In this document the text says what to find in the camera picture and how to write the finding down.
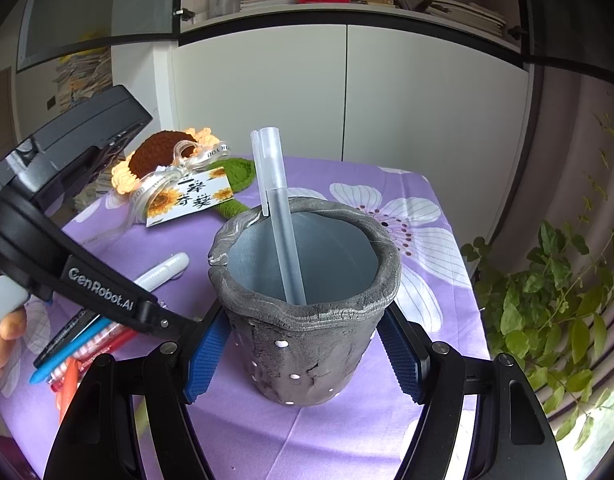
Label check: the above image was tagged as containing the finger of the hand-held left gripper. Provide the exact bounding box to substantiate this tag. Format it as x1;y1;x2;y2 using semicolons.
150;300;208;336

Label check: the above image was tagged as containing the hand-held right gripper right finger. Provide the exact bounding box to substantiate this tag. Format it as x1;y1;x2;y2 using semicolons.
377;305;568;480

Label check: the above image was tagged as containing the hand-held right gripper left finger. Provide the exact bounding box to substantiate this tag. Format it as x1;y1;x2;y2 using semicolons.
43;305;233;480

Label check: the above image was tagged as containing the grey clay pen holder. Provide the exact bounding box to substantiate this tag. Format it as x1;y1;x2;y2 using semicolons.
207;196;403;406

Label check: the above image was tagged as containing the black marker pen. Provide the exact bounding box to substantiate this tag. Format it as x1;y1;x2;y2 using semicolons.
33;310;105;368

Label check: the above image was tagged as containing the blue pen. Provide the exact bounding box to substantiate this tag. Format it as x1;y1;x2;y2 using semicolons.
30;316;113;386

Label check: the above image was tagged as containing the person's left hand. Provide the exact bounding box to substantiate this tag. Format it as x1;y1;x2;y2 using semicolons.
0;307;28;396

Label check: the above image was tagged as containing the white sheer ribbon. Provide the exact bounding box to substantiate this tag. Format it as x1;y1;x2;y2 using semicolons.
74;140;233;246

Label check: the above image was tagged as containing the purple floral tablecloth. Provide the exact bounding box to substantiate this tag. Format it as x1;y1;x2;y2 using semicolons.
0;155;492;480

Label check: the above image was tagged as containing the orange highlighter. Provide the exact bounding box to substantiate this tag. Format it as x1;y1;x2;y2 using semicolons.
57;357;83;426

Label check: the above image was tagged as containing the sunflower gift tag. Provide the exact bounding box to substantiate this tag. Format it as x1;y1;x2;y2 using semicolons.
146;167;235;228

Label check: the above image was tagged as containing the crocheted sunflower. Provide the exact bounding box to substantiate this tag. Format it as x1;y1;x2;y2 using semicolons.
111;127;258;221

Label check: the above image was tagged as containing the green leafy plant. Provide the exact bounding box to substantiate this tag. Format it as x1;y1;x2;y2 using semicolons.
461;115;614;451

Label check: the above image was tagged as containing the translucent white pen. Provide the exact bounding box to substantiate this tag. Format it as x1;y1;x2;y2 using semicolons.
250;126;308;306

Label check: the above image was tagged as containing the stack of papers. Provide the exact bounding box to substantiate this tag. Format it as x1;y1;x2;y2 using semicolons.
54;50;113;113

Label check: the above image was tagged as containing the glass cabinet door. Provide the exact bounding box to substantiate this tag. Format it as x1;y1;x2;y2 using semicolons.
16;0;184;72

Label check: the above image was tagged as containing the white cabinet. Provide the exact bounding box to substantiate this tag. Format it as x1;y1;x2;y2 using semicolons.
112;0;532;221

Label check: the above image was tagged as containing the pile of worn books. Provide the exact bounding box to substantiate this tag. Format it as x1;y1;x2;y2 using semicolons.
416;0;508;38

